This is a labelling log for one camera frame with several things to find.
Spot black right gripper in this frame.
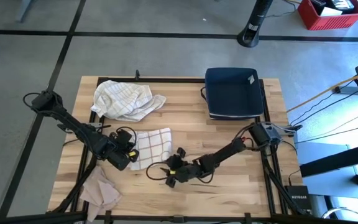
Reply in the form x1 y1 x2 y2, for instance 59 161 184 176
160 147 203 189

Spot white towel wide brown checks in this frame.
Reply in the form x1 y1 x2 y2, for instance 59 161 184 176
129 127 173 171

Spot plain beige towel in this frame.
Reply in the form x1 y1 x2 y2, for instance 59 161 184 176
79 166 122 222

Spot cream towel thin grey plaid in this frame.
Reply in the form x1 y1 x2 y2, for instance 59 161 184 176
90 80 167 123

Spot navy blue fabric basket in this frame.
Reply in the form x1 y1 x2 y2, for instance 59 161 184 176
201 67 265 121

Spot black metal beam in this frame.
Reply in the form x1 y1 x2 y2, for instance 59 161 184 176
299 139 358 178

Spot grey metal leg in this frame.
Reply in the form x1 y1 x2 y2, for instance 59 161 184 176
19 0 34 24

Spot grey power brick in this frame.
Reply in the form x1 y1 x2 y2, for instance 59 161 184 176
334 86 358 95

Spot red plastic crate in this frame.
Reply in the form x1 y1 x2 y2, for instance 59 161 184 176
296 0 358 31

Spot white box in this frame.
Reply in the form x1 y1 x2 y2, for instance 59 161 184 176
319 6 343 17

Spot black device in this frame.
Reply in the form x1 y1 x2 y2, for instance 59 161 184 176
310 0 356 10

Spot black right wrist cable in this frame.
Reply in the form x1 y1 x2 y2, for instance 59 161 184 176
145 161 180 182

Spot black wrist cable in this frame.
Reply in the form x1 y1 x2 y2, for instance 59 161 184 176
116 126 138 147
145 161 180 182

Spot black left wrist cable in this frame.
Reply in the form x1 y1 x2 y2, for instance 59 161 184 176
116 126 138 147

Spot black aluminium table frame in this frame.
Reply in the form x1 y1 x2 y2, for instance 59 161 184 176
0 70 310 224

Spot black network switch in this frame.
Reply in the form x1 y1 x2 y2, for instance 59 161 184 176
283 185 312 215

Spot yellow cable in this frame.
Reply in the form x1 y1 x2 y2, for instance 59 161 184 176
286 70 358 113

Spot black pedestal stand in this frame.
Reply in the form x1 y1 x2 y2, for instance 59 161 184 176
236 0 273 49

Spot black floor cable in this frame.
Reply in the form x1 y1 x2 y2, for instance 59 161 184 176
300 89 358 126
290 79 356 124

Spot white cable loop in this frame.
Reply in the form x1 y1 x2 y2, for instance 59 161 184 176
321 206 358 220

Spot thin grey floor cable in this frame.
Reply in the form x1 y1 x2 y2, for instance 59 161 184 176
333 110 358 131
293 123 358 144

